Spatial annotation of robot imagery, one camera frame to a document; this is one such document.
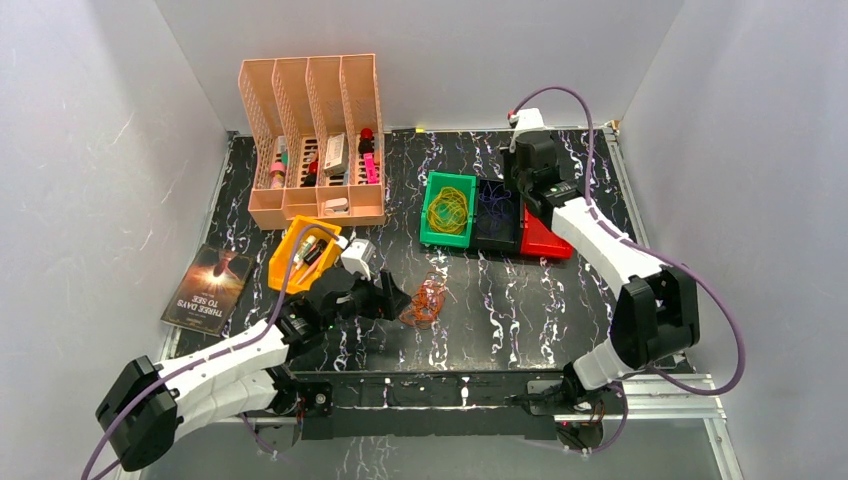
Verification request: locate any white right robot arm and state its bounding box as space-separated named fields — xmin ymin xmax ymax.
xmin=501 ymin=131 xmax=700 ymax=414

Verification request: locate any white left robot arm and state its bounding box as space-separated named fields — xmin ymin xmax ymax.
xmin=92 ymin=267 xmax=411 ymax=472

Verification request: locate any black plastic bin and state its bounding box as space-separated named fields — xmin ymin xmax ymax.
xmin=469 ymin=178 xmax=523 ymax=254

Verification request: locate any red plastic bin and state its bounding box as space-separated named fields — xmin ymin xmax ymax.
xmin=519 ymin=206 xmax=573 ymax=259

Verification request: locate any black cylinder marker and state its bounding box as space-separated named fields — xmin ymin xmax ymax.
xmin=301 ymin=239 xmax=328 ymax=266

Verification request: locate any white glue stick tube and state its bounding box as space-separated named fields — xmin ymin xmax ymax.
xmin=293 ymin=235 xmax=317 ymax=263

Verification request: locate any green plastic bin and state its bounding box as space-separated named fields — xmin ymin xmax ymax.
xmin=419 ymin=171 xmax=478 ymax=249

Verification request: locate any white stapler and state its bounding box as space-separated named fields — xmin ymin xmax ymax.
xmin=324 ymin=197 xmax=349 ymax=215

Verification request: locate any yellow plastic bin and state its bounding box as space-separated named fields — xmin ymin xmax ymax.
xmin=267 ymin=215 xmax=347 ymax=295

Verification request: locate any pink highlighter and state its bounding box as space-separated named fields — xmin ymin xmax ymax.
xmin=363 ymin=152 xmax=379 ymax=184

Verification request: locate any white box in organizer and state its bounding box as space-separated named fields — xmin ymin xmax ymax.
xmin=322 ymin=133 xmax=349 ymax=176

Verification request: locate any red black stamp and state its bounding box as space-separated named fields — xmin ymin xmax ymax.
xmin=358 ymin=128 xmax=375 ymax=156

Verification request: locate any dark illustrated book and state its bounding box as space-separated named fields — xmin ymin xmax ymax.
xmin=161 ymin=244 xmax=254 ymax=337

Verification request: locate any peach desk file organizer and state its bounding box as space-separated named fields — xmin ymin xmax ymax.
xmin=238 ymin=53 xmax=388 ymax=230

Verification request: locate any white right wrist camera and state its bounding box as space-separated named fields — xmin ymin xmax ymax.
xmin=508 ymin=107 xmax=546 ymax=136

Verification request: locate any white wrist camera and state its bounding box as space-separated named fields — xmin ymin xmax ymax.
xmin=508 ymin=107 xmax=546 ymax=136
xmin=340 ymin=238 xmax=376 ymax=280

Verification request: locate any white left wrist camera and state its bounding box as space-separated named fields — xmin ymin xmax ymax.
xmin=340 ymin=238 xmax=376 ymax=280

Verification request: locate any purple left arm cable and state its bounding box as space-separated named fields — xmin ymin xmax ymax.
xmin=80 ymin=225 xmax=346 ymax=480

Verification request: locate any yellow cable coil in bin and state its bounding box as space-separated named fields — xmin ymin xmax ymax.
xmin=427 ymin=187 xmax=470 ymax=236

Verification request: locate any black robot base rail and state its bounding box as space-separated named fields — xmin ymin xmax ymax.
xmin=235 ymin=360 xmax=631 ymax=458

